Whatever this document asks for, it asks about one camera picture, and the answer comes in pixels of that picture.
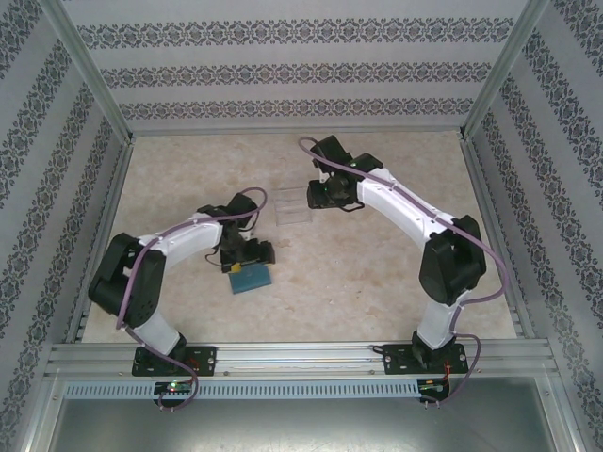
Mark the teal leather card holder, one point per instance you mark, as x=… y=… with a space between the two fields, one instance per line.
x=252 y=281

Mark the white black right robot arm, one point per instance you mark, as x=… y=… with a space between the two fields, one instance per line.
x=405 y=212

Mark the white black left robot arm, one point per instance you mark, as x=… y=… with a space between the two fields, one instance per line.
x=188 y=240

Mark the clear acrylic card stand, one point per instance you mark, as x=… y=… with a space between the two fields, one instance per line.
x=285 y=220

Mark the left circuit board with LED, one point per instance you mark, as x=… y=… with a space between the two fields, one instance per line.
x=174 y=388

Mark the circuit board with led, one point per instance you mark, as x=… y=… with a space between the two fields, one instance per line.
x=174 y=388
x=433 y=385

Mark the grey metal panel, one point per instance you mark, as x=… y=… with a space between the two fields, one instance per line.
x=301 y=428

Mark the right circuit board with LED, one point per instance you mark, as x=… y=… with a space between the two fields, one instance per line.
x=433 y=385

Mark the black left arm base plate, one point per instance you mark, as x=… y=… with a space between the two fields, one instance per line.
x=207 y=362

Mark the aluminium mounting rail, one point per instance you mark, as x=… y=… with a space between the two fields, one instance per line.
x=301 y=358

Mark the aluminium table side rail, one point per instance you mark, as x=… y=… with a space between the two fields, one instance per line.
x=105 y=226
x=477 y=179

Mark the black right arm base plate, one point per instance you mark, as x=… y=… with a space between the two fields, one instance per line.
x=396 y=360

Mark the aluminium frame post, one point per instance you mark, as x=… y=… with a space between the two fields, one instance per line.
x=506 y=70
x=85 y=70

